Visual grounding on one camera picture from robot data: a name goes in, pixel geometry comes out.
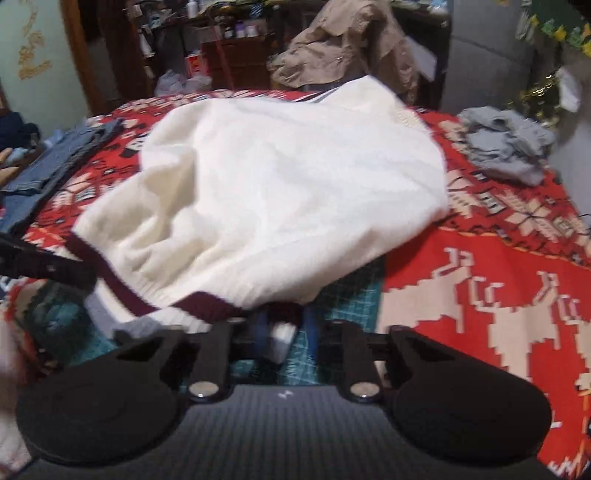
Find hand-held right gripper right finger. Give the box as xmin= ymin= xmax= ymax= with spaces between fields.
xmin=305 ymin=315 xmax=433 ymax=403

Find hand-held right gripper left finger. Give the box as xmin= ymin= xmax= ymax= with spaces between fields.
xmin=113 ymin=316 xmax=271 ymax=403

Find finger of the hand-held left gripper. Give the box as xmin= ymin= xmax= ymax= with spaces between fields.
xmin=0 ymin=231 xmax=99 ymax=292

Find white sweater with maroon trim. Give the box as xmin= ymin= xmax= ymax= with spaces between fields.
xmin=69 ymin=75 xmax=451 ymax=365

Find dark blue clothes pile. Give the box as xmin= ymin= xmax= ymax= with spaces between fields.
xmin=0 ymin=113 xmax=41 ymax=154

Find green cutting mat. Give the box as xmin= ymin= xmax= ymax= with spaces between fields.
xmin=23 ymin=256 xmax=386 ymax=388

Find folded blue jeans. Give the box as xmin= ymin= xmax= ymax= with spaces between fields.
xmin=0 ymin=117 xmax=125 ymax=234

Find red patterned blanket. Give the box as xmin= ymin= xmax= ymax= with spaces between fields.
xmin=0 ymin=90 xmax=591 ymax=480

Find white printed plastic bag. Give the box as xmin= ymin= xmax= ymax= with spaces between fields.
xmin=154 ymin=69 xmax=213 ymax=97

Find red and white box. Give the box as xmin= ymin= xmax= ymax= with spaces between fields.
xmin=185 ymin=51 xmax=207 ymax=78

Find crumpled grey garment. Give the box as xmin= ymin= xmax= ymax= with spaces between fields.
xmin=457 ymin=106 xmax=557 ymax=186

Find wooden drawer cabinet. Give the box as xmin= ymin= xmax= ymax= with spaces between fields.
xmin=203 ymin=37 xmax=278 ymax=90

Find cluttered shelf unit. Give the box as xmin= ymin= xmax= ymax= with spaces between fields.
xmin=122 ymin=0 xmax=287 ymax=88

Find beige jacket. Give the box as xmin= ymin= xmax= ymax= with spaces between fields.
xmin=268 ymin=0 xmax=420 ymax=93

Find black table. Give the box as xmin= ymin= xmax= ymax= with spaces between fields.
xmin=399 ymin=7 xmax=452 ymax=112

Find small christmas tree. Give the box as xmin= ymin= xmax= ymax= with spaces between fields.
xmin=508 ymin=69 xmax=583 ymax=131

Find grey refrigerator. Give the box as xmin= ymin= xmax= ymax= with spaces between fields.
xmin=441 ymin=0 xmax=541 ymax=118

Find white hanging bag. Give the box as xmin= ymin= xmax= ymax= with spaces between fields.
xmin=556 ymin=67 xmax=581 ymax=112

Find green christmas wall cloth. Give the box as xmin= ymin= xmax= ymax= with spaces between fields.
xmin=516 ymin=0 xmax=591 ymax=57

